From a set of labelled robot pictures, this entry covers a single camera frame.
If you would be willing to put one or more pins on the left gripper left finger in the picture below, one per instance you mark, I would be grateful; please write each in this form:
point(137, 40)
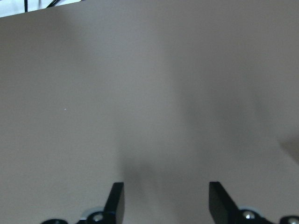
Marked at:
point(114, 207)

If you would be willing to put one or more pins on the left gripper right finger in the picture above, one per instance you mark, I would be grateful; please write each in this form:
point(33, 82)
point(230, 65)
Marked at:
point(221, 206)

